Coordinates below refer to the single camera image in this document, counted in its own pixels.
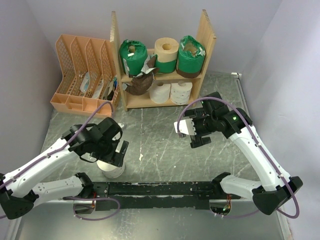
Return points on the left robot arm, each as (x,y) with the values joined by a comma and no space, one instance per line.
(23,189)

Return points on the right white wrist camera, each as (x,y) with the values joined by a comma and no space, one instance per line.
(185,127)

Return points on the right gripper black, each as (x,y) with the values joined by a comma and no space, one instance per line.
(197,140)

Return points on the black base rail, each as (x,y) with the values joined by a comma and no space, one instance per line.
(149,195)

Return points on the orange file organizer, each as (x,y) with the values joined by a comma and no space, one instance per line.
(78,55)

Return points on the green brown roll torn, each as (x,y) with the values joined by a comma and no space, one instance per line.
(190,57)

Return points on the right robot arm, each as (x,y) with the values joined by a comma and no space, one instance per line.
(274,187)

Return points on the white paper roll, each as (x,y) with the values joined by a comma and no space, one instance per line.
(159,92)
(180,92)
(110,171)

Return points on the aluminium frame rail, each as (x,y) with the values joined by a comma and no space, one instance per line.
(23,189)

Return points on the wooden shelf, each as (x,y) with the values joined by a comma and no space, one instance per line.
(205,35)

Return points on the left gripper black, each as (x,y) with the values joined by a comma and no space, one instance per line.
(114,157)

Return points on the brown green paper roll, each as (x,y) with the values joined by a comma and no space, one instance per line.
(163,60)

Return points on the items in organizer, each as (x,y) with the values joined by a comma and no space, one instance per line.
(102,91)

